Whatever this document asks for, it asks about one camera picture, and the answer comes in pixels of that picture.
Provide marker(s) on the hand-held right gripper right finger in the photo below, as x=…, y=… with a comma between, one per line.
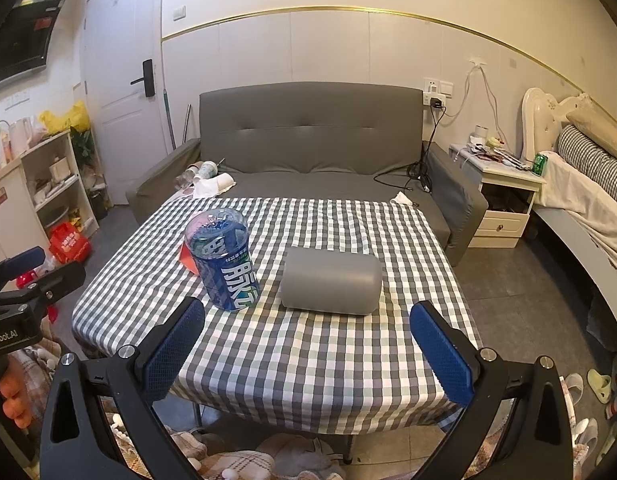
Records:
x=441, y=350

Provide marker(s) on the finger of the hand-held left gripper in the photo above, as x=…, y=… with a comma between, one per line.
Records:
x=24, y=258
x=63, y=277

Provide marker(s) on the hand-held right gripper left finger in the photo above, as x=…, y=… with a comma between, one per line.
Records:
x=171, y=355

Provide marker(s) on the blue drink bottle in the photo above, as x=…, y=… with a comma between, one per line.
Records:
x=223, y=265

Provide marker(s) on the white paper cup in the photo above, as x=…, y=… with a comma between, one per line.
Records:
x=226, y=183

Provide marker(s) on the person's left hand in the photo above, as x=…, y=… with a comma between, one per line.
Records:
x=12, y=402

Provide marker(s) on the red plastic bag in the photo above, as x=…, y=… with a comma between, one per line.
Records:
x=68, y=245

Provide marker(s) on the red packet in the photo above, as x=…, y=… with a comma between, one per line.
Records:
x=187, y=260

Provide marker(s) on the cream open shelf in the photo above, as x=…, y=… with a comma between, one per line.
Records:
x=63, y=160

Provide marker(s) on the green plant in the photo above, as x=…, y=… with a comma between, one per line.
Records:
x=83, y=147

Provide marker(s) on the grey checked tablecloth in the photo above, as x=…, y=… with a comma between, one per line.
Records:
x=313, y=355

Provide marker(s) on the white slipper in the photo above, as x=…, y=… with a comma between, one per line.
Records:
x=572, y=389
x=586, y=435
x=608, y=445

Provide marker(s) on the yellow plastic bag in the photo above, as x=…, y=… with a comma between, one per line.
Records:
x=63, y=119

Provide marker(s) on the white door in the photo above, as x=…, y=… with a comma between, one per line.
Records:
x=118, y=135

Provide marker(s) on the small white tissue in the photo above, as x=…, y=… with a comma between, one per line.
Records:
x=402, y=198

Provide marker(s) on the cream nightstand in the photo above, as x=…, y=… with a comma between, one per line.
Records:
x=503, y=205

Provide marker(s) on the pale green slipper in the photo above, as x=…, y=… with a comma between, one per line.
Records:
x=599, y=385

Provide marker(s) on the crumpled white tissue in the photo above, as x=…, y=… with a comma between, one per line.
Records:
x=204, y=190

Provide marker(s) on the beige blanket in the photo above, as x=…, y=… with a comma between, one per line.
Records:
x=578, y=205

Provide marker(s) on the clutter of nightstand papers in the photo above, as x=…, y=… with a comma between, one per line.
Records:
x=493, y=152

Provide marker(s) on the green can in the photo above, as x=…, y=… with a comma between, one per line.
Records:
x=540, y=165

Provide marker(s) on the black range hood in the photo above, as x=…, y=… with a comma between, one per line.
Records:
x=18, y=35

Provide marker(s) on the striped pillow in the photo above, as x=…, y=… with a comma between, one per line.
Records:
x=588, y=157

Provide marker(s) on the cream bed with carved headboard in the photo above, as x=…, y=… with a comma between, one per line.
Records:
x=536, y=115

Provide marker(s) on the grey sofa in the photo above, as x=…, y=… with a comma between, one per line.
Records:
x=308, y=125

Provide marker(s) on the beige pillow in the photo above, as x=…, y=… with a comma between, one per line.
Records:
x=598, y=122

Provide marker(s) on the white wall outlet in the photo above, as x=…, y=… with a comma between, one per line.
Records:
x=437, y=87

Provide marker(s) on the white wall switch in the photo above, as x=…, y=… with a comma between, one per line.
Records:
x=178, y=12

